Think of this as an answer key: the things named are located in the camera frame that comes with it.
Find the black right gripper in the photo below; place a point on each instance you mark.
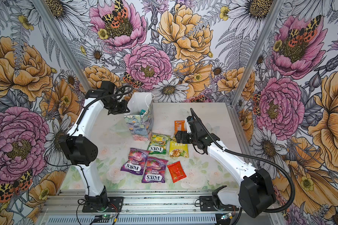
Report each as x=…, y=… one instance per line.
x=184, y=134

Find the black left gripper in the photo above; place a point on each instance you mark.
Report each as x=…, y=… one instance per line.
x=123, y=108

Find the yellow snack packet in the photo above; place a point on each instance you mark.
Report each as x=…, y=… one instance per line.
x=178, y=149

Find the floral paper gift bag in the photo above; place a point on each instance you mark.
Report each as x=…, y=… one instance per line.
x=140, y=126

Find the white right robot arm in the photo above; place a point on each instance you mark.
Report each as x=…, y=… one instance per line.
x=256, y=192

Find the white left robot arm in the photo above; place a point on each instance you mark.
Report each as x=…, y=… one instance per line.
x=77, y=145

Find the green Fox's candy bag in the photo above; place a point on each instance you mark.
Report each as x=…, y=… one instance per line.
x=158, y=144

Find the purple Fox's bag right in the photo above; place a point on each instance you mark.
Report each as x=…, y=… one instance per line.
x=155, y=170

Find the purple fox's bag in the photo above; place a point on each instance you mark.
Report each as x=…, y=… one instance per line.
x=155, y=170
x=136, y=161

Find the purple Fox's bag left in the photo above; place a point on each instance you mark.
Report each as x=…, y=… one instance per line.
x=136, y=161

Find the orange snack packet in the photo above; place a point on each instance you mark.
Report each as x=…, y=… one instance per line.
x=179, y=126

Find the red sauce sachet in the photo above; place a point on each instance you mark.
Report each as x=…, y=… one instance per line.
x=176, y=171

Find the green circuit board right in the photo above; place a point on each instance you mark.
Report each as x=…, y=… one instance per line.
x=227, y=216

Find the green circuit board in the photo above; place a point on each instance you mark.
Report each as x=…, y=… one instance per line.
x=227, y=216
x=107, y=218

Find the green circuit board left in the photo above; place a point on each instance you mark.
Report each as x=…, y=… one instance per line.
x=107, y=218

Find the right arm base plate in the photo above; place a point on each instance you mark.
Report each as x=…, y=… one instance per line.
x=210, y=203

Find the left aluminium corner post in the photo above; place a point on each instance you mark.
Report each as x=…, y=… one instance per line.
x=60, y=39

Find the aluminium corner post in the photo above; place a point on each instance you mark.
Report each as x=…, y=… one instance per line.
x=60, y=39
x=262, y=38

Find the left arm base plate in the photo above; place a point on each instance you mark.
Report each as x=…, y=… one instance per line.
x=98, y=204

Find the aluminium rail frame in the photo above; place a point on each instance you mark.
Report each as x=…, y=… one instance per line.
x=146, y=207

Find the right aluminium corner post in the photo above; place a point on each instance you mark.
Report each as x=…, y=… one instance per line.
x=262, y=38

